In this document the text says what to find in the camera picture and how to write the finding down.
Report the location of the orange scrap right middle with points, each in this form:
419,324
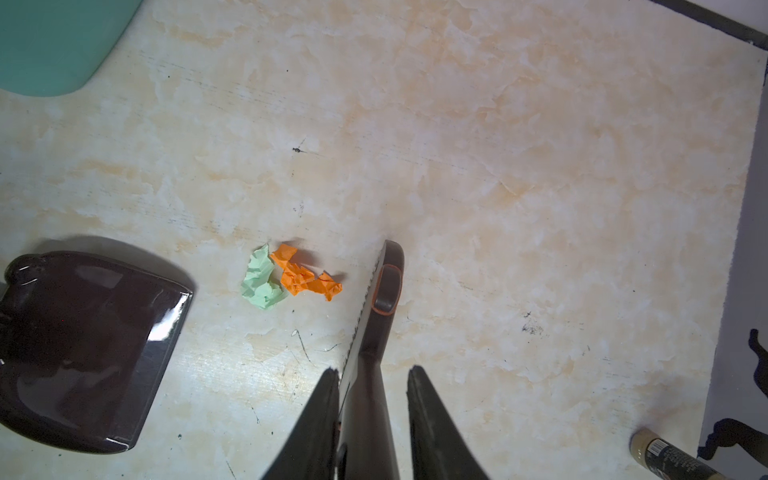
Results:
297,278

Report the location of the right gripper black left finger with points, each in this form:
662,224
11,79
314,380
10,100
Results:
310,450

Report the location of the dark brown dustpan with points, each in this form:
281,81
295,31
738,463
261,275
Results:
85,342

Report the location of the green scrap front right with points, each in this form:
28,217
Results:
257,286

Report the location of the green bin with liner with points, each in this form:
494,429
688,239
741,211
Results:
52,48

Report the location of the small dark cylinder bottle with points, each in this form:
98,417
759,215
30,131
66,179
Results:
667,461

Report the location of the dark brown hand brush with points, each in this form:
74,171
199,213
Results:
366,446

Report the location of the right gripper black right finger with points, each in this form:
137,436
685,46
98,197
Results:
438,450

